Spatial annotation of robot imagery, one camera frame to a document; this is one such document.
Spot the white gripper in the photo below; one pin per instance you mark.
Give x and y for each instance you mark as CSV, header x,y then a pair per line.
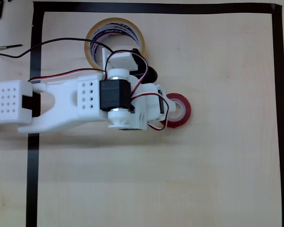
x,y
161,102

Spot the small red tape roll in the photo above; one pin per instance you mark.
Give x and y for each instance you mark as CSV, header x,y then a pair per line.
x,y
187,106

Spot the thin metal screwdriver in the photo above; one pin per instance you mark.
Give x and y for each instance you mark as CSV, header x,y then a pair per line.
x,y
4,47

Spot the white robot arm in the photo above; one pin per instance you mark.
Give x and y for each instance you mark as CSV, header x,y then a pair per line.
x,y
61,101

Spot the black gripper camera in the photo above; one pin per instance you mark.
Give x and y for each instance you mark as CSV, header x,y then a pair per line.
x,y
149,74

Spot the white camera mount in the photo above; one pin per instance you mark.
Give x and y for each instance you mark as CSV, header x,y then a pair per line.
x,y
120,60

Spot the black tape border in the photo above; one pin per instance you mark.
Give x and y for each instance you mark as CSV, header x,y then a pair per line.
x,y
156,8

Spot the large printed clear tape roll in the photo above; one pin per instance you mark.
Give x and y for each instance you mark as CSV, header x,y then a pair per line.
x,y
123,30

